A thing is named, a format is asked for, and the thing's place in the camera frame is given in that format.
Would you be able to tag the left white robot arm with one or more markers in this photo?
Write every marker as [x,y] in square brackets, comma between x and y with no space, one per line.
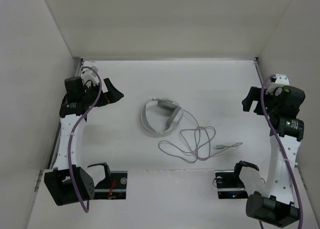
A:
[68,182]

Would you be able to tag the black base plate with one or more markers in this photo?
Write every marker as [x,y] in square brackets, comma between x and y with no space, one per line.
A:
[228,185]
[114,188]

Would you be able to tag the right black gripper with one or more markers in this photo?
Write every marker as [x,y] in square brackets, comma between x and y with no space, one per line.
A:
[254,94]

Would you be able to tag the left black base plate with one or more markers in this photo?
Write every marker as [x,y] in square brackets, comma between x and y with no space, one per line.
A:
[114,188]

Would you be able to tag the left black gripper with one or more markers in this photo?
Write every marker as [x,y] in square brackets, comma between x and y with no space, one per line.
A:
[113,95]

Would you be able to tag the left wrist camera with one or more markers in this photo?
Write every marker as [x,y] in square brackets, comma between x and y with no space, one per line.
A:
[90,76]

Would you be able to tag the grey white headphones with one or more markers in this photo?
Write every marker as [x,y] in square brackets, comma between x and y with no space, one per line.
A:
[161,115]

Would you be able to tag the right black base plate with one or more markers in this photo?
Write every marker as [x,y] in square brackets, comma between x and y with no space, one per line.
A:
[228,185]

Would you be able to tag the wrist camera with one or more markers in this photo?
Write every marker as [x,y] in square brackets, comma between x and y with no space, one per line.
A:
[90,76]
[276,84]

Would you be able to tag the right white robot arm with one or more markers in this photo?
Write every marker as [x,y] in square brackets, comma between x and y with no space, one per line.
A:
[273,201]

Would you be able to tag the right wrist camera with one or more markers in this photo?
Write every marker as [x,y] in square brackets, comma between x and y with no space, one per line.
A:
[276,84]

